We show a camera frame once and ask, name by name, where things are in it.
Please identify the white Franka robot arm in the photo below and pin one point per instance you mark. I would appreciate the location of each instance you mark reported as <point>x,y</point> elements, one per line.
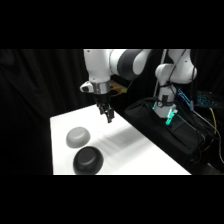
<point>100,63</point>

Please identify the black robot stand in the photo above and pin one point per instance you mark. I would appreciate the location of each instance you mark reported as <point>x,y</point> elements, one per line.
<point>160,133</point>

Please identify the grey bowl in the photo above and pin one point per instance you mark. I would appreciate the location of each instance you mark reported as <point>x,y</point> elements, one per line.
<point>78,136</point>

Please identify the blue lit electronics box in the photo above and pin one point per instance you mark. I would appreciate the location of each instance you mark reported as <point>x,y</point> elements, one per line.
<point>206,99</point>

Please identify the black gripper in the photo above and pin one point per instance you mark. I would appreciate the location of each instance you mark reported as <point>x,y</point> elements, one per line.
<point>102,99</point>

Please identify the black curtain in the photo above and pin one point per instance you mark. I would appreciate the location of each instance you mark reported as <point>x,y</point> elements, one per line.
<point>30,100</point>

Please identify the small green light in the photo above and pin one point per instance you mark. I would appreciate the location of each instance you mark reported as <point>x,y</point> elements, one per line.
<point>170,116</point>

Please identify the black bowl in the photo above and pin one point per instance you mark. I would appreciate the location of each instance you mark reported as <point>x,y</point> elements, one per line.
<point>88,160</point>

